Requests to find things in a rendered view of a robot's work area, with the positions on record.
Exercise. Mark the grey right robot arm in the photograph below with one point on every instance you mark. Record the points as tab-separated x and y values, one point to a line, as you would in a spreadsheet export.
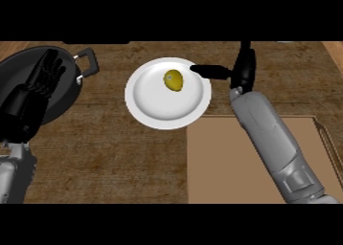
278	146

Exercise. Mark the yellow lemon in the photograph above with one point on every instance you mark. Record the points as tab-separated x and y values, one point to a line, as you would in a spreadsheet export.
173	80

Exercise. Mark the brown rectangular tray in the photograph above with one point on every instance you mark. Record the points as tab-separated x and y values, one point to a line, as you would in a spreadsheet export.
235	166

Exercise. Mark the white round plate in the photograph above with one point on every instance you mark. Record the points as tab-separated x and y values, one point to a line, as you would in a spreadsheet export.
167	93

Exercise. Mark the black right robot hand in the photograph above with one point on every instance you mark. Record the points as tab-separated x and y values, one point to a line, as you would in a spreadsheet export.
245	71

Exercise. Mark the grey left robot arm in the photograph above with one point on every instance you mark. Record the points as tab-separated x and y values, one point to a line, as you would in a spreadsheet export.
7	173

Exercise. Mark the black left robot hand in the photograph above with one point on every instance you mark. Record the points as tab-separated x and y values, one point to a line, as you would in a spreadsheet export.
25	105

